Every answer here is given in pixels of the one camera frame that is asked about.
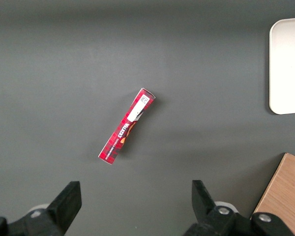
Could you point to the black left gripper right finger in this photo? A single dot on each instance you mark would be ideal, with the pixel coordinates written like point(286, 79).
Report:
point(206, 211)

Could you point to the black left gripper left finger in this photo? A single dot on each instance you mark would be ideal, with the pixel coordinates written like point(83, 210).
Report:
point(61, 209)

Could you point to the wooden board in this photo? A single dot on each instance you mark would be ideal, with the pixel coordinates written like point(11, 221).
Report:
point(282, 194)

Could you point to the red tartan shortbread box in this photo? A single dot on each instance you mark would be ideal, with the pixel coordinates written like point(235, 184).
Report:
point(127, 126)

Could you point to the white rounded plastic tray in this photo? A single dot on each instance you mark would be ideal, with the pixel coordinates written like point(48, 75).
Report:
point(287, 66)

